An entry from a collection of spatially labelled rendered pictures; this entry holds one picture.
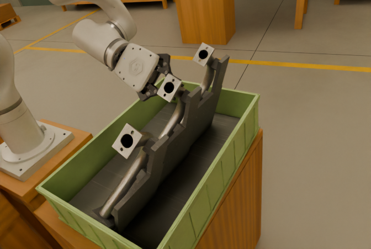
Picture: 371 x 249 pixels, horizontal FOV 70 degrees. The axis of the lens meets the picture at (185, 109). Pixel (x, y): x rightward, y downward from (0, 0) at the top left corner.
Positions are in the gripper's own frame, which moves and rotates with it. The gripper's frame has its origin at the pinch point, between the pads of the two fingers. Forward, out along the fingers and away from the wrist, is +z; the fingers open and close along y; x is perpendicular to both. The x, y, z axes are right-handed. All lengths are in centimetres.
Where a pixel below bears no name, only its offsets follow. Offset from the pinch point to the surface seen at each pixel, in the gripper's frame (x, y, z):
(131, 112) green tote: 27.2, -17.7, -21.4
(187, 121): 7.6, -5.6, 5.4
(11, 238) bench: 10, -73, -28
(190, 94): 1.2, 1.1, 4.7
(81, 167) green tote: 10.4, -36.9, -17.8
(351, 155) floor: 154, 15, 71
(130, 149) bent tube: -14.7, -12.5, 6.0
